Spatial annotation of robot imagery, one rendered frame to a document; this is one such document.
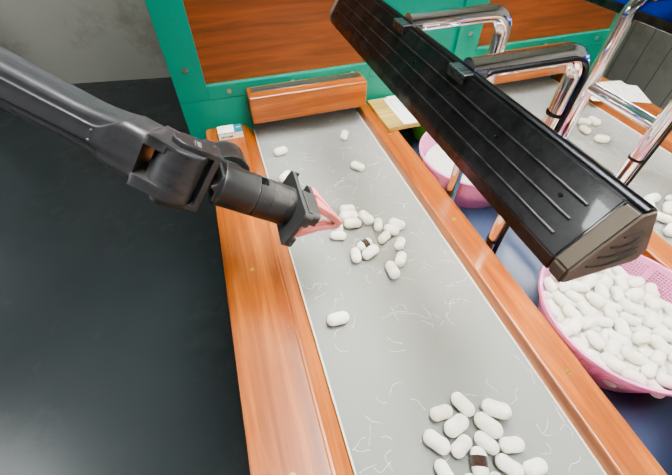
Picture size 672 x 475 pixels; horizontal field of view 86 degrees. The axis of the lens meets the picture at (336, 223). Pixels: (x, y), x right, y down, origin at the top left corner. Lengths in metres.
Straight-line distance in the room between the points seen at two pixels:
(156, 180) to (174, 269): 1.28
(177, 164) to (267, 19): 0.57
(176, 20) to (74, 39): 2.49
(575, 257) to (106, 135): 0.46
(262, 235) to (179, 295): 0.98
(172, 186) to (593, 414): 0.60
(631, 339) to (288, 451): 0.56
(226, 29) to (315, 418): 0.79
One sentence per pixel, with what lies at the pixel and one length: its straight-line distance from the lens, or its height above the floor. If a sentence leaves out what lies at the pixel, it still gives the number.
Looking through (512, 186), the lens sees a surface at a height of 1.07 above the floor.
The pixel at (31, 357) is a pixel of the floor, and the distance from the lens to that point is 1.77.
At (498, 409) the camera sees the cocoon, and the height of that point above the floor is 0.76.
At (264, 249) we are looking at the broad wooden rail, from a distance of 0.68.
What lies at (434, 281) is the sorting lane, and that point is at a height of 0.74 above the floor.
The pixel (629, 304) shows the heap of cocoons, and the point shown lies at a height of 0.74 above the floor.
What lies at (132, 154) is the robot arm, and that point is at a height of 1.04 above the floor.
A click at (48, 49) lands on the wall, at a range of 3.48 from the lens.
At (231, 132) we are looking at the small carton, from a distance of 0.95.
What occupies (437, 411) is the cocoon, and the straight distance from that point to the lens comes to 0.56.
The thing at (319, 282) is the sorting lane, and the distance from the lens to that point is 0.65.
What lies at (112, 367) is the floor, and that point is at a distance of 1.59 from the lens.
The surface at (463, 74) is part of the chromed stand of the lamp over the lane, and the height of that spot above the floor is 1.11.
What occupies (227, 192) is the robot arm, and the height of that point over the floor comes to 0.99.
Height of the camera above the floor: 1.28
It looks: 47 degrees down
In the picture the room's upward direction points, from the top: straight up
